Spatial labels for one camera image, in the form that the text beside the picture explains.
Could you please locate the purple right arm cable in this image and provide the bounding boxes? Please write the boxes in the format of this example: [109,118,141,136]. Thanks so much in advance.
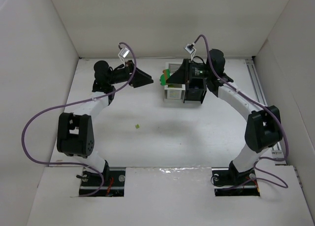
[193,34,289,189]

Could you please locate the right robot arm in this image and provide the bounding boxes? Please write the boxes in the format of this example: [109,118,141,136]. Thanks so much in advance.
[165,49,283,187]

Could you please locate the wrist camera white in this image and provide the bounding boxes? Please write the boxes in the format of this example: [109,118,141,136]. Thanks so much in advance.
[118,47,130,64]
[184,42,196,61]

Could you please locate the white slotted container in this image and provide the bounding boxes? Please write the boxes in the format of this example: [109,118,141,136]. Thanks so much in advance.
[164,62,185,102]

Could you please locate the green rounded brick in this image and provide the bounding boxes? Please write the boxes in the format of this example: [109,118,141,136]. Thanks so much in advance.
[159,74,166,86]

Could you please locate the green rectangular lego brick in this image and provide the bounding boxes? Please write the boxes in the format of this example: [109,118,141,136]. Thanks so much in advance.
[163,69,170,77]

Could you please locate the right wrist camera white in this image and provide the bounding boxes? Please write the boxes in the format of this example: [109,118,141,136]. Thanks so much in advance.
[184,42,196,61]

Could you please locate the brown lego plate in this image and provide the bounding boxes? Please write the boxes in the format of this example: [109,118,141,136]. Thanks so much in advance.
[163,69,170,84]

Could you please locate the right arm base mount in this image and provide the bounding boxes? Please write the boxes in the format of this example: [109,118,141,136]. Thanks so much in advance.
[210,168,260,197]

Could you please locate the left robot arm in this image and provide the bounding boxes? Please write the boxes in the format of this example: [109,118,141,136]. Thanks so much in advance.
[57,60,154,181]

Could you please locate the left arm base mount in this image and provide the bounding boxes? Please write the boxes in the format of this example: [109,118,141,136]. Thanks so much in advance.
[76,166,126,197]

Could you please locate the black slotted container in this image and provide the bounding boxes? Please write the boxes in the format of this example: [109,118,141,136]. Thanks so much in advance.
[184,78,207,104]

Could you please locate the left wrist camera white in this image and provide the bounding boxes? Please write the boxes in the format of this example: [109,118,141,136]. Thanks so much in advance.
[118,47,130,64]

